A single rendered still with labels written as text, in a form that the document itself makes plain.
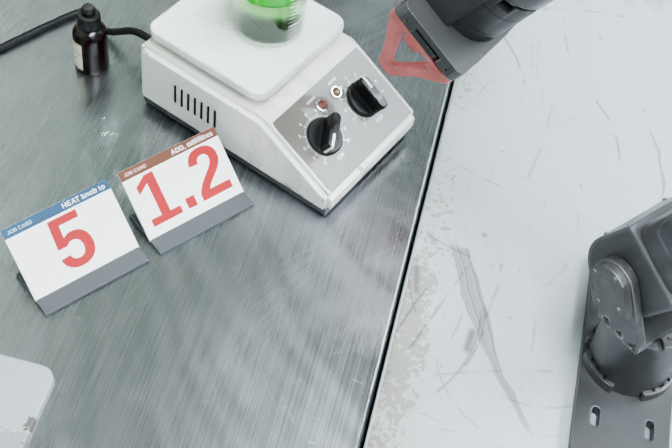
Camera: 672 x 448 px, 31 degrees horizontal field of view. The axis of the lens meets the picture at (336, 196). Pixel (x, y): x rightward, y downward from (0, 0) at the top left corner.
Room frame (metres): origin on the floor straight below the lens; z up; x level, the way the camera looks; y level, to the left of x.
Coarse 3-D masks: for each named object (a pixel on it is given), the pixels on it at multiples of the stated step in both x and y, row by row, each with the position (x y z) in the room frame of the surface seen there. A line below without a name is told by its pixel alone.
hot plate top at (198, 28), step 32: (192, 0) 0.74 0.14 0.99; (224, 0) 0.75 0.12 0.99; (160, 32) 0.70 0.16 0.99; (192, 32) 0.70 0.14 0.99; (224, 32) 0.71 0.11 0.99; (320, 32) 0.73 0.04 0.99; (224, 64) 0.67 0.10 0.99; (256, 64) 0.68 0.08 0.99; (288, 64) 0.69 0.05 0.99; (256, 96) 0.65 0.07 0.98
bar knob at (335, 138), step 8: (336, 112) 0.66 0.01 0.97; (320, 120) 0.66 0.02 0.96; (328, 120) 0.66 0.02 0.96; (336, 120) 0.66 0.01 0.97; (312, 128) 0.65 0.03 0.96; (320, 128) 0.65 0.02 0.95; (328, 128) 0.65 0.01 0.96; (336, 128) 0.65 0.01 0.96; (312, 136) 0.64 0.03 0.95; (320, 136) 0.65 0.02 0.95; (328, 136) 0.64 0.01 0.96; (336, 136) 0.64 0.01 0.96; (312, 144) 0.64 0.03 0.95; (320, 144) 0.64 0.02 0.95; (328, 144) 0.63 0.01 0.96; (336, 144) 0.64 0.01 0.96; (320, 152) 0.64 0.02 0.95; (328, 152) 0.64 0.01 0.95; (336, 152) 0.64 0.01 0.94
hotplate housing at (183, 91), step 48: (144, 48) 0.70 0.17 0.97; (336, 48) 0.73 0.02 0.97; (144, 96) 0.70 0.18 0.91; (192, 96) 0.67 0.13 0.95; (240, 96) 0.66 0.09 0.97; (288, 96) 0.67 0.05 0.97; (240, 144) 0.65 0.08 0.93; (288, 144) 0.63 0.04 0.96; (384, 144) 0.68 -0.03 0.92; (288, 192) 0.62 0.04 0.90; (336, 192) 0.62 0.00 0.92
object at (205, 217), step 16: (176, 144) 0.62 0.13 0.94; (128, 192) 0.58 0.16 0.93; (240, 192) 0.62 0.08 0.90; (208, 208) 0.59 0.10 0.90; (224, 208) 0.60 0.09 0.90; (240, 208) 0.60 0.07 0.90; (144, 224) 0.56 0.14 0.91; (176, 224) 0.57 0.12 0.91; (192, 224) 0.58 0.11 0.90; (208, 224) 0.58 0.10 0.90; (160, 240) 0.55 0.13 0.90; (176, 240) 0.56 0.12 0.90
